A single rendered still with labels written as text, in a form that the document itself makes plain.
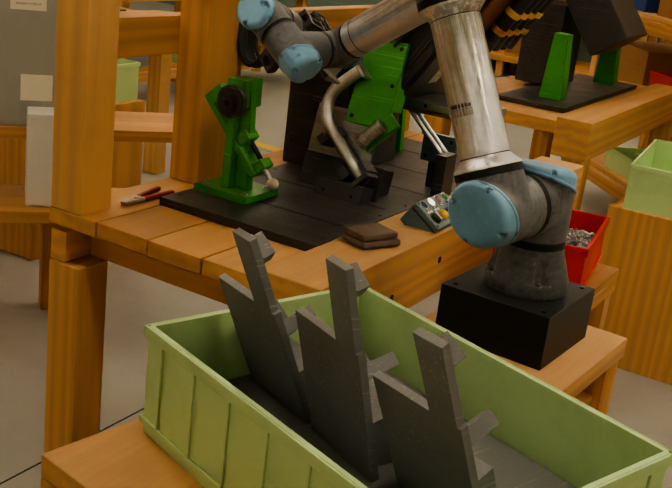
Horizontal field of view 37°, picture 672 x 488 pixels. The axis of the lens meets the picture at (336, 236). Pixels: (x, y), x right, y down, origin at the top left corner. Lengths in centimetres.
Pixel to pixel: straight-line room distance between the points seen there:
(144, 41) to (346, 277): 127
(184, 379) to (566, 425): 53
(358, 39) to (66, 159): 66
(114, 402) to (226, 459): 194
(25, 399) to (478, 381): 202
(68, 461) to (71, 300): 83
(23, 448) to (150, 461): 159
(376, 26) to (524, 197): 49
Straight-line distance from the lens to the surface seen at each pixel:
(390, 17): 193
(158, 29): 238
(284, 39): 195
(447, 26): 168
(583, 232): 252
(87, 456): 148
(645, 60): 599
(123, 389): 336
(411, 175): 270
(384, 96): 241
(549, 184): 175
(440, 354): 107
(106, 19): 212
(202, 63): 240
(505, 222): 163
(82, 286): 224
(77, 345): 229
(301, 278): 186
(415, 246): 213
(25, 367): 349
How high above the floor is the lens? 156
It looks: 18 degrees down
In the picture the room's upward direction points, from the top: 7 degrees clockwise
